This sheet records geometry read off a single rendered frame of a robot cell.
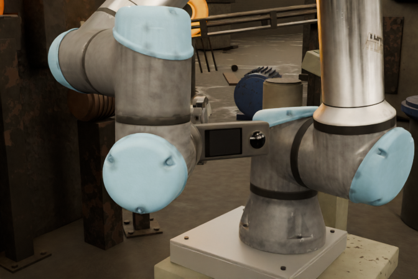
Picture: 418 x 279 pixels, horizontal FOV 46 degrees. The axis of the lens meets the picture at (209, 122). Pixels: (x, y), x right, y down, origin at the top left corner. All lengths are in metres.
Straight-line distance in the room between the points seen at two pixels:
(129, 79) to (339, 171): 0.36
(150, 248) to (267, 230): 0.81
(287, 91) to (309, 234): 0.69
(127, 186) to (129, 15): 0.16
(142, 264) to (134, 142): 1.08
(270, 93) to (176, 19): 1.02
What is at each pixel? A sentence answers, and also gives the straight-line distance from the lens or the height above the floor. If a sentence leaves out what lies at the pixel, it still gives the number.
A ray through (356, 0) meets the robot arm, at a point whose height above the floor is 0.74.
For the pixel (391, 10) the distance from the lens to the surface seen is 3.46.
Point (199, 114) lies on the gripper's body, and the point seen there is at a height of 0.59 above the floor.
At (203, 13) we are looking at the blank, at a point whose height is 0.72.
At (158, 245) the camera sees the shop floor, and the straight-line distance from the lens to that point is 1.60.
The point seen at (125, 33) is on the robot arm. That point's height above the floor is 0.70.
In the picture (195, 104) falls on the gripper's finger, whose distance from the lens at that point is 0.68.
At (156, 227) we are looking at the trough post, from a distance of 1.68.
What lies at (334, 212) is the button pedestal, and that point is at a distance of 1.51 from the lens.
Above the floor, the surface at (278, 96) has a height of 0.48.
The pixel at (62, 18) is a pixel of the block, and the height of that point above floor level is 0.70.
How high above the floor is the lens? 0.72
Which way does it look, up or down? 13 degrees down
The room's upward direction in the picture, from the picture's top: straight up
